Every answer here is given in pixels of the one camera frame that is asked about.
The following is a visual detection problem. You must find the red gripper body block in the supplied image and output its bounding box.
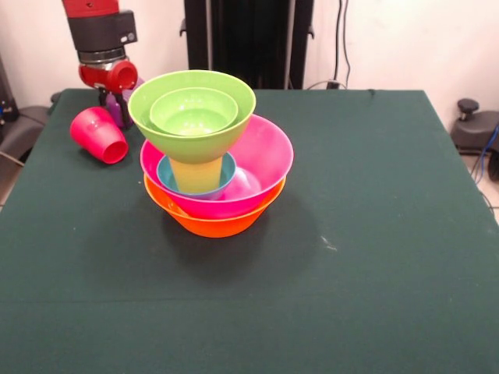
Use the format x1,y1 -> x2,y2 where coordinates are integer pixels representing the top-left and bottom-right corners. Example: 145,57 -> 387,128
78,58 -> 139,95

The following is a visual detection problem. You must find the purple plastic cup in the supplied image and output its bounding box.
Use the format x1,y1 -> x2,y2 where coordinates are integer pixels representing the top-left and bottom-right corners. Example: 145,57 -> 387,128
105,76 -> 146,129

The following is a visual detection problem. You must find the red plastic cup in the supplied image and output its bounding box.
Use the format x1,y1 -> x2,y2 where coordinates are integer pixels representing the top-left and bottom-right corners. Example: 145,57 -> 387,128
69,106 -> 129,165

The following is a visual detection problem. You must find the small green plastic bowl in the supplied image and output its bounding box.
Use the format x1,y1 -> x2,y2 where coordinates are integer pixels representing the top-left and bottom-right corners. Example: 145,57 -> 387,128
149,86 -> 239,137

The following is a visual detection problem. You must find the large green plastic bowl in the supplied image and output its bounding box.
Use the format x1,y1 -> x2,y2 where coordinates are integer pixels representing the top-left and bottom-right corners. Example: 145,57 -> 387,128
127,69 -> 257,165

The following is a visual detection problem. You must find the yellow plastic cup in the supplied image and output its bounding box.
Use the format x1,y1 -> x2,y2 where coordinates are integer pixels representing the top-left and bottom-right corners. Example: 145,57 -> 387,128
167,152 -> 224,195

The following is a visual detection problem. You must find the light blue plastic bowl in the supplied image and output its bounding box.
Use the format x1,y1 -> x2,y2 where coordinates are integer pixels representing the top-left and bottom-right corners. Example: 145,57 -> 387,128
156,150 -> 238,201

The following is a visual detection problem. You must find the orange plastic bowl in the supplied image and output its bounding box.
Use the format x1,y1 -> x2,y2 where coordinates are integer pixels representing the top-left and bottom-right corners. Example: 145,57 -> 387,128
143,173 -> 288,239

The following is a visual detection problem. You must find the pink plastic bowl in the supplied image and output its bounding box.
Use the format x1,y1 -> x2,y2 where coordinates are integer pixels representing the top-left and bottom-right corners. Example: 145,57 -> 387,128
140,113 -> 295,220

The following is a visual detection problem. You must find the black floor stand base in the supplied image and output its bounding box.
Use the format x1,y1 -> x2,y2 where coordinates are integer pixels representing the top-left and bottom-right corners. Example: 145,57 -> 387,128
0,104 -> 51,164
451,98 -> 499,155

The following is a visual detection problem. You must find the black equipment box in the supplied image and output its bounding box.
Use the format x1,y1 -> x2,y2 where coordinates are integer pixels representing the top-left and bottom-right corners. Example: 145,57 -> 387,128
0,54 -> 19,125

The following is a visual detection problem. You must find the dark green tablecloth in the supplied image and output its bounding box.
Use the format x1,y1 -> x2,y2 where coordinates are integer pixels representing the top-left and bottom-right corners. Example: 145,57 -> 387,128
0,88 -> 499,374

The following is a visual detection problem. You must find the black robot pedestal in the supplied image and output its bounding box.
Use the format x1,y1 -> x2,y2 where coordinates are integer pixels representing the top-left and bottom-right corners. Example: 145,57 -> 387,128
179,0 -> 315,90

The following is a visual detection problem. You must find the black wall cable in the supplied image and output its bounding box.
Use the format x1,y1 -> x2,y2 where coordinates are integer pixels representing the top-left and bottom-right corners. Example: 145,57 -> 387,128
342,0 -> 352,86
333,0 -> 344,81

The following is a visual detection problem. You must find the blue cable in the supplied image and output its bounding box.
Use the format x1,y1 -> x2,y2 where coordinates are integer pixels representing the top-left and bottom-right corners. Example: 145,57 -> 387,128
470,123 -> 499,184

